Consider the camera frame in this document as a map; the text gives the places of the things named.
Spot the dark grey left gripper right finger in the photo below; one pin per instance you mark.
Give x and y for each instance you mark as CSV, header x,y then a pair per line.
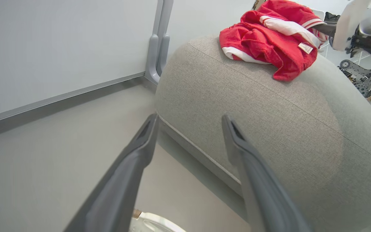
x,y
262,193

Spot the red garment with white stripes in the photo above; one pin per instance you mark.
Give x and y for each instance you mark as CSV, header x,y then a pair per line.
x,y
262,42

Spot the grey fabric sofa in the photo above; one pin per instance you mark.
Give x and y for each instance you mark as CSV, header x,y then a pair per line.
x,y
269,129

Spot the grey partition leg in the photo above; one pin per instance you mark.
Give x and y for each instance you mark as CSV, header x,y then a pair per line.
x,y
164,48
151,58

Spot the black fabric item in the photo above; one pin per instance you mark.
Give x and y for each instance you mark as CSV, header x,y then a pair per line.
x,y
332,16

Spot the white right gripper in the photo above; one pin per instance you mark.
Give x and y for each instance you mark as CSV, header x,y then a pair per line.
x,y
349,22

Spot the grey partition bottom rail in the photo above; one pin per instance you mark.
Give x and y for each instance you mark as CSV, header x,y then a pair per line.
x,y
60,96

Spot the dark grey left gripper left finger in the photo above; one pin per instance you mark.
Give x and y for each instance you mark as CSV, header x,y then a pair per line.
x,y
121,180

